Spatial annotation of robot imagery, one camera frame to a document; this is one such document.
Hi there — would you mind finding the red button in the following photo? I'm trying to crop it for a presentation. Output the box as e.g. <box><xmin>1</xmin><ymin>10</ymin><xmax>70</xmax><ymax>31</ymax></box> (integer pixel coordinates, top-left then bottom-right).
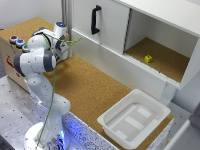
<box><xmin>9</xmin><ymin>35</ymin><xmax>19</xmax><ymax>45</ymax></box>

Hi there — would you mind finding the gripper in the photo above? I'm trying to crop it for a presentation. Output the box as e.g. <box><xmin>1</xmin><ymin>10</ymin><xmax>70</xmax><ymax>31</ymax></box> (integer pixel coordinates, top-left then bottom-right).
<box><xmin>55</xmin><ymin>40</ymin><xmax>70</xmax><ymax>62</ymax></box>

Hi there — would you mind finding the white sliding door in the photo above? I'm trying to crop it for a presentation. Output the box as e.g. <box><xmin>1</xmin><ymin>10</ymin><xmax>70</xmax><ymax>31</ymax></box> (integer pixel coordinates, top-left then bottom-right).
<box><xmin>71</xmin><ymin>0</ymin><xmax>131</xmax><ymax>55</ymax></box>

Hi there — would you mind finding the yellow block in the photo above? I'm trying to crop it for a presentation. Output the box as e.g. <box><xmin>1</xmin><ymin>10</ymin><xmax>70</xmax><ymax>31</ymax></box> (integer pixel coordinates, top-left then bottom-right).
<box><xmin>144</xmin><ymin>54</ymin><xmax>154</xmax><ymax>64</ymax></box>

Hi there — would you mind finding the green cable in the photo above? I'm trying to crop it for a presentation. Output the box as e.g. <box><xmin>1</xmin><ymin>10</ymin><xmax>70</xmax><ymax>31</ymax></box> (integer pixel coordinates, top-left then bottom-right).
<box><xmin>34</xmin><ymin>32</ymin><xmax>85</xmax><ymax>150</ymax></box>

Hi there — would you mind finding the black door handle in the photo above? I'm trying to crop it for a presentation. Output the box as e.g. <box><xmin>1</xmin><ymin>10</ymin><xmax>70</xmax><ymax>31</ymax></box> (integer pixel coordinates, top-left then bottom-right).
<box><xmin>90</xmin><ymin>4</ymin><xmax>102</xmax><ymax>36</ymax></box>

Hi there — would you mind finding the blue button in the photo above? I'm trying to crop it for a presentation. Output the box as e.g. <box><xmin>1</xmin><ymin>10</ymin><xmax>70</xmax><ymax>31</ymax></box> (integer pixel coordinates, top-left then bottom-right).
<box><xmin>15</xmin><ymin>38</ymin><xmax>26</xmax><ymax>49</ymax></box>

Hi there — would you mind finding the white cabinet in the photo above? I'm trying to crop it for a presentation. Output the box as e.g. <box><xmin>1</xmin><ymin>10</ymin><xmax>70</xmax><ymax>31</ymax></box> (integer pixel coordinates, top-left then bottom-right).
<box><xmin>70</xmin><ymin>0</ymin><xmax>200</xmax><ymax>107</ymax></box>

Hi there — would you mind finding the white plastic box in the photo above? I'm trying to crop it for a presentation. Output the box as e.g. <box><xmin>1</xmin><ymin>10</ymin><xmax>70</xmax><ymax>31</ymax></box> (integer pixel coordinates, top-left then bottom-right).
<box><xmin>96</xmin><ymin>88</ymin><xmax>172</xmax><ymax>150</ymax></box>

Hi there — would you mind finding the green button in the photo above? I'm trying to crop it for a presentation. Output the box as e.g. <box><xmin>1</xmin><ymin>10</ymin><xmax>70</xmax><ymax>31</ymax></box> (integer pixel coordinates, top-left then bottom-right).
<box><xmin>21</xmin><ymin>43</ymin><xmax>31</xmax><ymax>54</ymax></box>

